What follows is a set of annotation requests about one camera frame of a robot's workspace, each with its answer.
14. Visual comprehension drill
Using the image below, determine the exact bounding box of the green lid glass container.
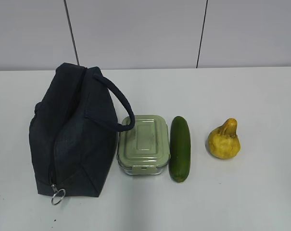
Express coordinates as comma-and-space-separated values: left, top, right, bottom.
117, 115, 170, 176

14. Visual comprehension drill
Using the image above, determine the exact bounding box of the yellow pear-shaped gourd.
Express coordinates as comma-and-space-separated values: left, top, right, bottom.
206, 118, 241, 160

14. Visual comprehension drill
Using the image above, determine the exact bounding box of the metal zipper pull ring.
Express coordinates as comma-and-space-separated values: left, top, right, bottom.
51, 183, 66, 206

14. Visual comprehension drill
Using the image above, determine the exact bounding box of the green cucumber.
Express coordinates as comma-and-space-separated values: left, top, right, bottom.
169, 116, 191, 183

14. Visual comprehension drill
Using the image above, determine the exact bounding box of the dark blue lunch bag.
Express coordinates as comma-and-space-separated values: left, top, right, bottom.
29, 63, 135, 197

